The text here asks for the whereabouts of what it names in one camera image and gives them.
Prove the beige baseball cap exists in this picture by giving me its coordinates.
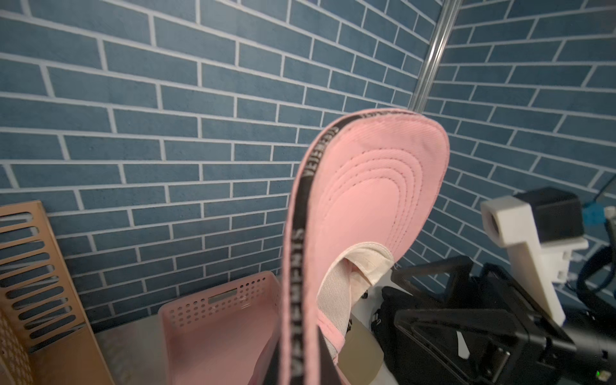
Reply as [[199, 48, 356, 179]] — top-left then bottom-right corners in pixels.
[[338, 315, 383, 385]]

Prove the orange plastic file organizer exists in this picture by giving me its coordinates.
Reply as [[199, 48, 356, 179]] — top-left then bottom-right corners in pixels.
[[1, 201, 114, 384]]

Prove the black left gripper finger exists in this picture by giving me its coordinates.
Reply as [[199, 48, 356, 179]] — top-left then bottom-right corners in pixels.
[[318, 327, 342, 385]]

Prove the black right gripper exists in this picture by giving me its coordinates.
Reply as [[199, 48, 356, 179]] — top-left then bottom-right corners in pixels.
[[391, 256, 577, 384]]

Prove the pink baseball cap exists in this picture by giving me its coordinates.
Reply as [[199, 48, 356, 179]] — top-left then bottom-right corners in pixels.
[[250, 108, 450, 384]]

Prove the floral table mat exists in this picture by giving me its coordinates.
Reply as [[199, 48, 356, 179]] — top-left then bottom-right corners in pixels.
[[96, 286, 397, 384]]

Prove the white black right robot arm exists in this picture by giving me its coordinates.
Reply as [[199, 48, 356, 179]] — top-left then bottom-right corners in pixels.
[[373, 187, 615, 384]]

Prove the pink plastic basket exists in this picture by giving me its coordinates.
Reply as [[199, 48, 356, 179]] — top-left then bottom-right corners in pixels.
[[158, 271, 280, 384]]

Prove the black baseball cap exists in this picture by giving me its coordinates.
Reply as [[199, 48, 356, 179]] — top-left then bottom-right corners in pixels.
[[371, 287, 419, 365]]

